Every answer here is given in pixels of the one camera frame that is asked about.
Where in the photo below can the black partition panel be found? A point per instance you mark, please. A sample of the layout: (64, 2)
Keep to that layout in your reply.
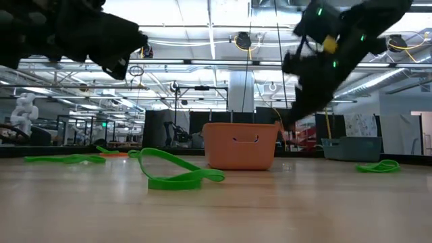
(155, 128)

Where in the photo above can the grey-blue plastic basket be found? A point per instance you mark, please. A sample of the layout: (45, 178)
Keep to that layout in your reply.
(354, 150)

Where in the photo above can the red parts shelf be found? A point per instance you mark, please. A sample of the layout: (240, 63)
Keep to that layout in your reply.
(307, 138)

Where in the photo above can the overhead light bar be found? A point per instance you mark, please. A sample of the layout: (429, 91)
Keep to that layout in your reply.
(219, 62)

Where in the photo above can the orange rubber band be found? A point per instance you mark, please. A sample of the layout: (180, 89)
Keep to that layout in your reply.
(113, 155)

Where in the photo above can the rubber bands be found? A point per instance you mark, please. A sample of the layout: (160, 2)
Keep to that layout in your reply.
(104, 150)

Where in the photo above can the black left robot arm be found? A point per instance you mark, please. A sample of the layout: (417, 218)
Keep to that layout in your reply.
(20, 33)

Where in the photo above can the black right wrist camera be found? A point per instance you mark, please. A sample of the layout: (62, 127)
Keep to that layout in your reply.
(317, 23)

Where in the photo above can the white humanoid robot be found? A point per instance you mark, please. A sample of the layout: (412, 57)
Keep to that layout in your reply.
(25, 111)

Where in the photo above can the orange plastic basket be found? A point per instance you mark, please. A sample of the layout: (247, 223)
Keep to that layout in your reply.
(222, 152)

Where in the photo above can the white patterned board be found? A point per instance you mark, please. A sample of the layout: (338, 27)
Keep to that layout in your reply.
(361, 125)

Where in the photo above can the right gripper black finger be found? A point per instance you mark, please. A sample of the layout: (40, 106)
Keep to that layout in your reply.
(302, 104)
(320, 99)

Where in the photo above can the black stand frame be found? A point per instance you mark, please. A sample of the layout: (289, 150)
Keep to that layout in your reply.
(175, 118)

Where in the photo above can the black background robot arm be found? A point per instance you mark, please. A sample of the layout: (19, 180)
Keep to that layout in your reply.
(168, 131)

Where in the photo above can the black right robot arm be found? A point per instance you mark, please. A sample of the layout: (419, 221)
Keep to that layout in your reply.
(378, 17)

